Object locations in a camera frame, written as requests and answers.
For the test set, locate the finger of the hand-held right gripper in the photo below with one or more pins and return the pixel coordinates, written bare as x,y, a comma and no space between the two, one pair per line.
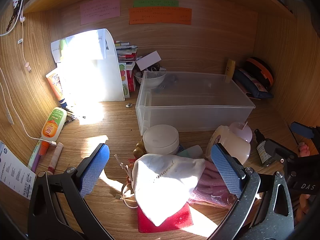
302,129
276,150

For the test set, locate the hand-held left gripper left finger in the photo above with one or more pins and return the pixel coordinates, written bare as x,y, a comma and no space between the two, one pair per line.
93,170

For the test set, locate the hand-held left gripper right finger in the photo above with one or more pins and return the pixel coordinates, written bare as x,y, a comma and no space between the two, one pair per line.
225,170

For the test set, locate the dark dropper bottle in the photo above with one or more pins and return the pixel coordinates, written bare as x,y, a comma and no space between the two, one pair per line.
262,150

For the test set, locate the pink knitted cloth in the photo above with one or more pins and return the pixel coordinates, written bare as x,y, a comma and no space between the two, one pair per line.
212,187

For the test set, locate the white pillar candle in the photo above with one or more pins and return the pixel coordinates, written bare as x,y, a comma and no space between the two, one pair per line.
231,141

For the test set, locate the pink round case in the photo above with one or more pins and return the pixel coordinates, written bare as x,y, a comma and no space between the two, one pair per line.
242,131

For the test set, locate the red velvet pouch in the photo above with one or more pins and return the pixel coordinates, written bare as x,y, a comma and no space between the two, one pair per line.
175,220

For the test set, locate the clear plastic storage box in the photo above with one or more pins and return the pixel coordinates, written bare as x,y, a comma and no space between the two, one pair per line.
192,100

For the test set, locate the person's right hand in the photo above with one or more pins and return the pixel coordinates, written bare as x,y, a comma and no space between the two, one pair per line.
305,150

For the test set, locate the white plastic tag ties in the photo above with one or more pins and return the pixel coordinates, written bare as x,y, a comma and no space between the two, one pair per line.
123,166

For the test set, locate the small teal container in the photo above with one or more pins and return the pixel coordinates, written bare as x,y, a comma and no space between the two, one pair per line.
191,151

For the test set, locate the pink lip balm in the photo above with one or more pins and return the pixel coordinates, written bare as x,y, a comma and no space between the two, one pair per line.
55,158

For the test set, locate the wooden bead charm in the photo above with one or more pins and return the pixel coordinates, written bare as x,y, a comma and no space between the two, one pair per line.
138,151

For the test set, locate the white bottle orange label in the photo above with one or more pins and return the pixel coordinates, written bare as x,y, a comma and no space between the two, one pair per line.
53,125

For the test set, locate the blue fabric pencil pouch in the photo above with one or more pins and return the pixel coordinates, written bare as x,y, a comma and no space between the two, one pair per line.
252,85

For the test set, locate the white round jar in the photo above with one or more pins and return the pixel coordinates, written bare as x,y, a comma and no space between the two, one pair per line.
161,140

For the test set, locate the black orange round case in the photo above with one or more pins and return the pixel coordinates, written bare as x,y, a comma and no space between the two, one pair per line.
261,71

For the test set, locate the small metal clip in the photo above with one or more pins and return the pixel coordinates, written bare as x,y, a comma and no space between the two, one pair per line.
128,105

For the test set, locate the white printed paper label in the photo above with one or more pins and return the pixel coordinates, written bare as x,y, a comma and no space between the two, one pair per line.
15,170

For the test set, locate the yellow tube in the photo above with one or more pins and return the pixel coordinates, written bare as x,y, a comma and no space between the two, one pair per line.
230,70

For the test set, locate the orange white cream tube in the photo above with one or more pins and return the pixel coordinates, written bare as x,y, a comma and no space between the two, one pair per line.
56,85

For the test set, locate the fruit print book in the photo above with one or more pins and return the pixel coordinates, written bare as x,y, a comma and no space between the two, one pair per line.
124,80

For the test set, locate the white plastic file holder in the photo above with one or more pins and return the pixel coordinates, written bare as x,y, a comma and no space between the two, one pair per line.
92,65

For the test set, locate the white bowl of trinkets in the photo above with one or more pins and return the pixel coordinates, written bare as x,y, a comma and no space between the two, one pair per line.
150,79

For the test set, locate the stack of books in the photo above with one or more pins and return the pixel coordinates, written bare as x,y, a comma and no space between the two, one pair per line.
126,52

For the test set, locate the small white box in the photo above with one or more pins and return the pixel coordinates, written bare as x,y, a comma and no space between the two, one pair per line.
148,60

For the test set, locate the pink sticky note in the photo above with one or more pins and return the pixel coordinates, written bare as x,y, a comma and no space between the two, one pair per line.
100,8

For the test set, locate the orange sticky note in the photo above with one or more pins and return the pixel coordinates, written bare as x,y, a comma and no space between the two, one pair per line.
160,15

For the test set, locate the green sticky note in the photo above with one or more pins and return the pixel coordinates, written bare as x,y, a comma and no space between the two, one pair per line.
155,3

